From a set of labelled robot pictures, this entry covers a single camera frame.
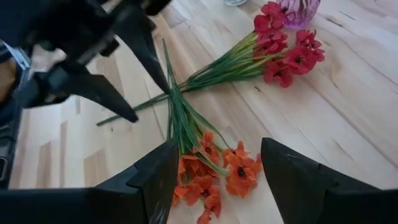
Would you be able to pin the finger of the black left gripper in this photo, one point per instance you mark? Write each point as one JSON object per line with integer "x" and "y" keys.
{"x": 143, "y": 46}
{"x": 93, "y": 90}

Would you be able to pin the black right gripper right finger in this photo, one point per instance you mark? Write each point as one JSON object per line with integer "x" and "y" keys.
{"x": 304, "y": 193}

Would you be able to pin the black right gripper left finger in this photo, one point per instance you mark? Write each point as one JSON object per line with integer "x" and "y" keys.
{"x": 124, "y": 202}

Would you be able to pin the orange artificial flower bunch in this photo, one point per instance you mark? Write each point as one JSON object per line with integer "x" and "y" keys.
{"x": 241, "y": 174}

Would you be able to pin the red artificial flower bunch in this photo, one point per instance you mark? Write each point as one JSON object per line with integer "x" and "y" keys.
{"x": 298, "y": 59}

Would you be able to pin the pink ribbed glass vase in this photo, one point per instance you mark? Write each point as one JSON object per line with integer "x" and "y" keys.
{"x": 300, "y": 15}

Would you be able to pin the black aluminium table frame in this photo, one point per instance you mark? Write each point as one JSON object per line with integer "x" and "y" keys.
{"x": 7, "y": 146}

